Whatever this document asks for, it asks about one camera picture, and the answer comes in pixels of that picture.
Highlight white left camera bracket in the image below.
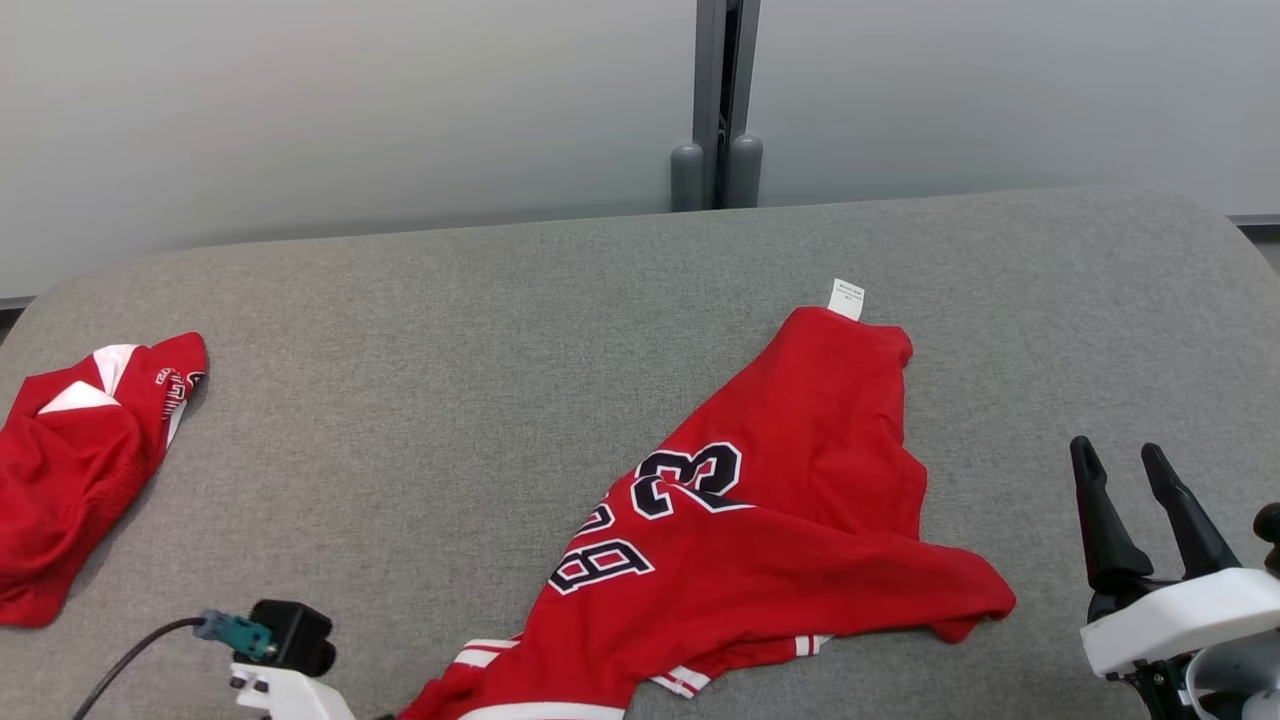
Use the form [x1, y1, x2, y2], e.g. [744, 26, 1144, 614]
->
[228, 662, 358, 720]

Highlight left camera cable teal plug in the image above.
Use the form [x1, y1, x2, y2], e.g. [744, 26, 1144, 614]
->
[70, 608, 276, 720]

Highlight white right camera bracket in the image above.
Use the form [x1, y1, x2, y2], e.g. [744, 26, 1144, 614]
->
[1080, 568, 1280, 679]

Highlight white camera bracket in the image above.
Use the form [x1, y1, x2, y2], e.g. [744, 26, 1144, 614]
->
[228, 662, 358, 720]
[1080, 568, 1280, 679]

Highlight red basketball shorts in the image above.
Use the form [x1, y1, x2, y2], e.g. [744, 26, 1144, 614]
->
[0, 332, 209, 628]

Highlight grey rounded post foot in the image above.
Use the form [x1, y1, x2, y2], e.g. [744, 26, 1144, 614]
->
[670, 142, 706, 213]
[727, 134, 764, 209]

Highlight red basketball jersey top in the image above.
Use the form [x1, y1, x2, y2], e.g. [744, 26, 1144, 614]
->
[400, 280, 1018, 720]

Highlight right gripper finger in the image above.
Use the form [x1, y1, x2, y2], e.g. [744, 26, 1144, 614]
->
[1070, 436, 1156, 593]
[1142, 443, 1241, 579]

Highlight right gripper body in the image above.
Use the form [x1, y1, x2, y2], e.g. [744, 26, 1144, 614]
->
[1105, 630, 1280, 720]

